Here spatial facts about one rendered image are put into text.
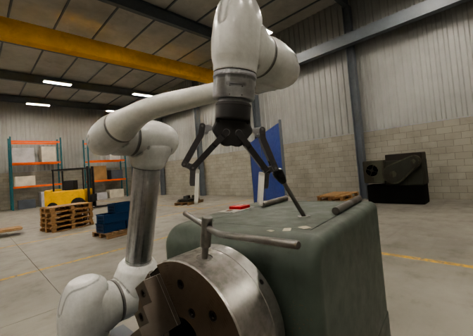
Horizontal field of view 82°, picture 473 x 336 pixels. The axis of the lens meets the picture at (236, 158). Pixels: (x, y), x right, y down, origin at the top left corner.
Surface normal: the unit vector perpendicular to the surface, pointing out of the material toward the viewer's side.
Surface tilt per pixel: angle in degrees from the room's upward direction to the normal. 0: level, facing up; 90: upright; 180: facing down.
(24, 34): 90
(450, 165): 90
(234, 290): 46
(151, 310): 56
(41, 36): 90
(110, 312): 89
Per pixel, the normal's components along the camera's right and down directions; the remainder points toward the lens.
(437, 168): -0.71, 0.03
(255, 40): 0.66, 0.08
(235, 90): 0.10, 0.05
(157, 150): 0.74, 0.29
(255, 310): 0.67, -0.52
